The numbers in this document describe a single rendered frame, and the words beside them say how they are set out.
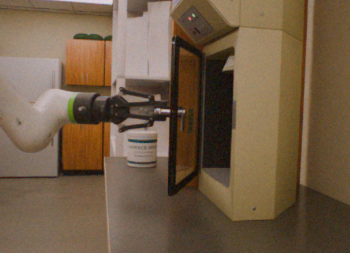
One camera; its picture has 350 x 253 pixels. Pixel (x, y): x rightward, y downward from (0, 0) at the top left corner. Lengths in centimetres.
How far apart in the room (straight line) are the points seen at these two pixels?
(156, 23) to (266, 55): 133
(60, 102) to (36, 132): 13
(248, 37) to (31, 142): 61
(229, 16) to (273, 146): 33
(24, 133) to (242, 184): 56
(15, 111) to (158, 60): 129
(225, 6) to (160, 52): 128
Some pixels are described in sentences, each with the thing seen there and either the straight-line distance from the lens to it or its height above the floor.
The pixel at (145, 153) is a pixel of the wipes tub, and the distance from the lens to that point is 156.
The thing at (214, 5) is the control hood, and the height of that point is 145.
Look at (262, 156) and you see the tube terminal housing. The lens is 92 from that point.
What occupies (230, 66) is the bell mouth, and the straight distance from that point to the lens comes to 100.
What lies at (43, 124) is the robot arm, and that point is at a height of 116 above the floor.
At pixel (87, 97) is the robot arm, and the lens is 105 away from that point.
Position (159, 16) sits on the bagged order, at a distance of 219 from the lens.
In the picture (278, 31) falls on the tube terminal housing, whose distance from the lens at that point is 94.
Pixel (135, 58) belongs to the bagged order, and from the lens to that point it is 225.
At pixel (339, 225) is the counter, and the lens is 99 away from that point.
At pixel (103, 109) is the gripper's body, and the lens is 102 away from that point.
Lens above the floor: 123
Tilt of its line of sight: 3 degrees down
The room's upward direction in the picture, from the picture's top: 2 degrees clockwise
